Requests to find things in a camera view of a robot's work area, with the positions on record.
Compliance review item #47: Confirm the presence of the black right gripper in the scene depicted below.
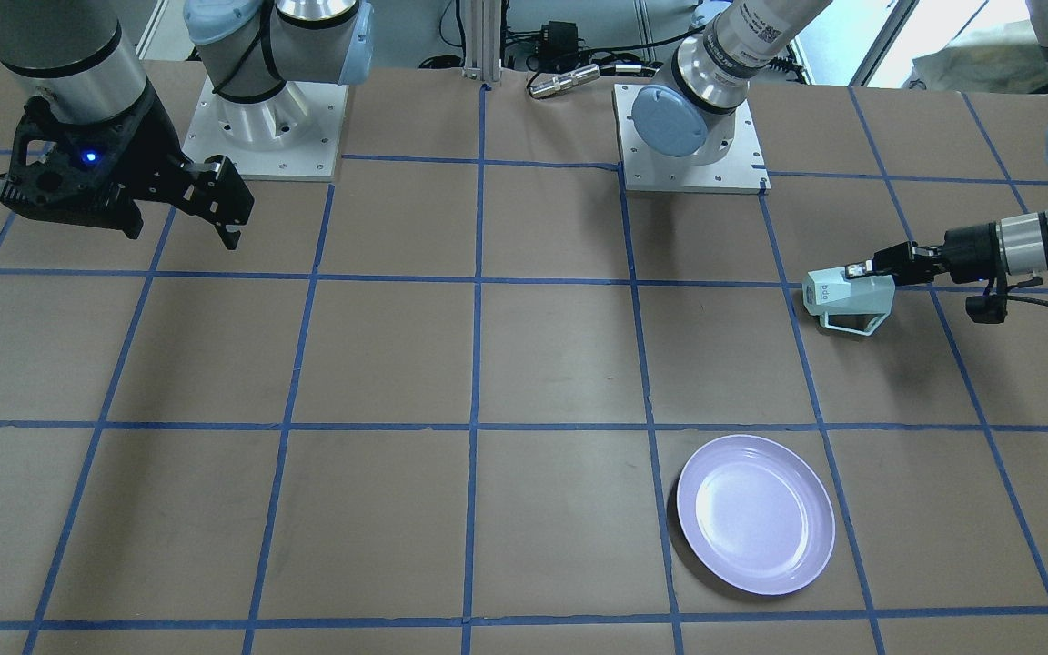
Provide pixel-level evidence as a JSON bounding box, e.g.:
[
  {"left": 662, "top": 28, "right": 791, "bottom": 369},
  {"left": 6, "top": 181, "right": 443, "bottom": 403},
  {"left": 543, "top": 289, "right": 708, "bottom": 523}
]
[{"left": 0, "top": 82, "right": 255, "bottom": 250}]

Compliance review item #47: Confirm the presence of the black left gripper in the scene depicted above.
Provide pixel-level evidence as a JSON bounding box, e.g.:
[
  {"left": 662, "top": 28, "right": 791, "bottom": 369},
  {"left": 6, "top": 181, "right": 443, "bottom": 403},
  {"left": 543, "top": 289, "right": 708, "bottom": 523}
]
[{"left": 840, "top": 227, "right": 1003, "bottom": 283}]

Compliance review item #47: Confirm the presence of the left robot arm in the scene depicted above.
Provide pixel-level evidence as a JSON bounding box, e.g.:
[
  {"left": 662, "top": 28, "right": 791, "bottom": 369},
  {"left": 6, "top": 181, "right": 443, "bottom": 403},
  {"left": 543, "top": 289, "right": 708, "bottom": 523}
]
[{"left": 616, "top": 1, "right": 1048, "bottom": 277}]

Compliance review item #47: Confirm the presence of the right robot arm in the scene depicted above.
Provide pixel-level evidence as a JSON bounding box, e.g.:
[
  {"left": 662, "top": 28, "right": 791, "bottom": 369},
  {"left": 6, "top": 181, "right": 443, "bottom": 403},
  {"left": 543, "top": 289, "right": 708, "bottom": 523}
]
[{"left": 0, "top": 1, "right": 374, "bottom": 250}]

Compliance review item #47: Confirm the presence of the lilac plate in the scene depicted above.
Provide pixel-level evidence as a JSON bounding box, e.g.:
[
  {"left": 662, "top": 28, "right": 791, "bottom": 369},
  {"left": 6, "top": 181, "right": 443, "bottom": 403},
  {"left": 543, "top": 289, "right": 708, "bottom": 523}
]
[{"left": 675, "top": 434, "right": 836, "bottom": 597}]

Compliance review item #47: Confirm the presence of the black power adapter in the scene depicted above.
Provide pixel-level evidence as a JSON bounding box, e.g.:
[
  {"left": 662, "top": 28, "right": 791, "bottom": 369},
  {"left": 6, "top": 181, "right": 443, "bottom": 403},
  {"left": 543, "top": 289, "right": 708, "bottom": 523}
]
[{"left": 537, "top": 20, "right": 578, "bottom": 66}]

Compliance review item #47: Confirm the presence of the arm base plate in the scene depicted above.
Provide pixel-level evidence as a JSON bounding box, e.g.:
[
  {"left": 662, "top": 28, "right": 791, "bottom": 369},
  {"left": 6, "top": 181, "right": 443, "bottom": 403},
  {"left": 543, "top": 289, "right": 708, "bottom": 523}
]
[
  {"left": 182, "top": 79, "right": 352, "bottom": 183},
  {"left": 614, "top": 84, "right": 772, "bottom": 194}
]

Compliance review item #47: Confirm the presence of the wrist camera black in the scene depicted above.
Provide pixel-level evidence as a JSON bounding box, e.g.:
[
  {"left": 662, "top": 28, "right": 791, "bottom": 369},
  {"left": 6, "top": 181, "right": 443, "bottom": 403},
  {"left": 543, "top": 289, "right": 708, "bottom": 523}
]
[{"left": 964, "top": 278, "right": 1008, "bottom": 325}]

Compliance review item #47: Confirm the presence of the aluminium frame post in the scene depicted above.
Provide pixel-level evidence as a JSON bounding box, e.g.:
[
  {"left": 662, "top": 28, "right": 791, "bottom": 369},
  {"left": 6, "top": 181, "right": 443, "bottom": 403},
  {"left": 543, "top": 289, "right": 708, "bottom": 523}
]
[{"left": 455, "top": 1, "right": 507, "bottom": 90}]

